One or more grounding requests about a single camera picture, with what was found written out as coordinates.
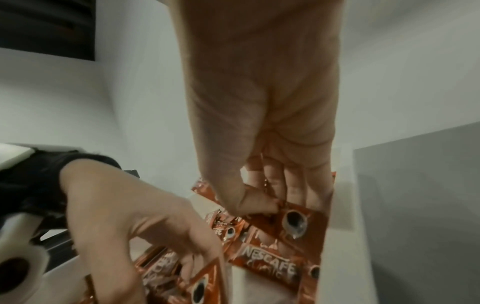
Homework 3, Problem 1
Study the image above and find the person's left hand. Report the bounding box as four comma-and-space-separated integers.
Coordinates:
59, 161, 226, 304

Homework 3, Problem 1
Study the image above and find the person's right hand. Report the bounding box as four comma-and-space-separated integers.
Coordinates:
166, 0, 346, 216

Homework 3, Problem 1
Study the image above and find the pile of red coffee sachets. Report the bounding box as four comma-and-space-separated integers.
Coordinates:
83, 170, 337, 304

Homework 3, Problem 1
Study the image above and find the white plastic tray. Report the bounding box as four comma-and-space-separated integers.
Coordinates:
42, 145, 376, 304

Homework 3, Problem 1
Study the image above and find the black window blind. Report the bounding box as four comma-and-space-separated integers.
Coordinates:
0, 0, 97, 62

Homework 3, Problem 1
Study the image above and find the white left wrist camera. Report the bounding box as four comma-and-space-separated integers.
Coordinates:
0, 212, 51, 304

